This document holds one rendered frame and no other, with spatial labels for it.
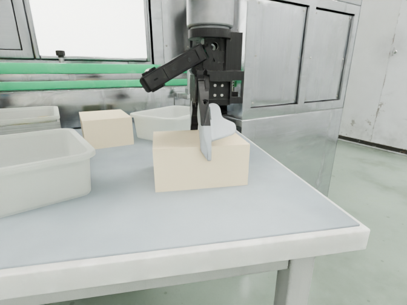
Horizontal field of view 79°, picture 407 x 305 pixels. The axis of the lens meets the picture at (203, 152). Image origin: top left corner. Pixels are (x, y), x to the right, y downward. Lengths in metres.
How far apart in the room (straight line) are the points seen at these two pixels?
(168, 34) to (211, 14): 0.87
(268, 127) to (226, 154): 0.73
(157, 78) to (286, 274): 0.37
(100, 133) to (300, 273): 0.54
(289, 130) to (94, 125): 0.87
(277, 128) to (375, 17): 2.86
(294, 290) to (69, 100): 0.83
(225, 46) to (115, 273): 0.36
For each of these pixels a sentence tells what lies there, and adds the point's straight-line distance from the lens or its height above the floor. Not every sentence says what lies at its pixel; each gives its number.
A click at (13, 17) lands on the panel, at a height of 1.11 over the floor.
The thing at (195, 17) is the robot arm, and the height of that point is 1.02.
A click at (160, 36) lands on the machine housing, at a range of 1.24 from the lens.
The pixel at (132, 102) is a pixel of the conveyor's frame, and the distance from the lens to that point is 0.98.
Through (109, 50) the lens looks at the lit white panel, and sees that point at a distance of 1.15.
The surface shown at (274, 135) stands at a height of 0.66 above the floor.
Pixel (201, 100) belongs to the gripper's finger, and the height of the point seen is 0.90.
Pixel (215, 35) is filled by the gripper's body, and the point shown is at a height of 0.99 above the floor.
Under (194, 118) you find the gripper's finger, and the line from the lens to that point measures 0.50.
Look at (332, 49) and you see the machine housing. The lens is 1.43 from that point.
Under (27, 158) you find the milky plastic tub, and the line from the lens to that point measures 0.61.
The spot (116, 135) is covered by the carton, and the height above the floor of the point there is 0.78.
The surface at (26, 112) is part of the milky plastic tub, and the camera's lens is 0.88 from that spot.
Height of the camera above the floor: 0.94
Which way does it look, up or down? 18 degrees down
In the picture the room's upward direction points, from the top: straight up
